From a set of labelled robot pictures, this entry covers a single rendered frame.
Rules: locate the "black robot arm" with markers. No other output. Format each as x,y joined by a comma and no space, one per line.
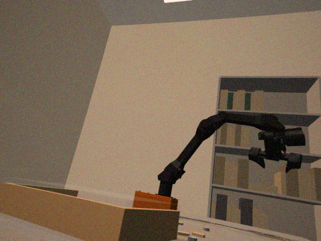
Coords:
275,136

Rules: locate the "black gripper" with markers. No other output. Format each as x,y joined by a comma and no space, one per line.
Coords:
294,160

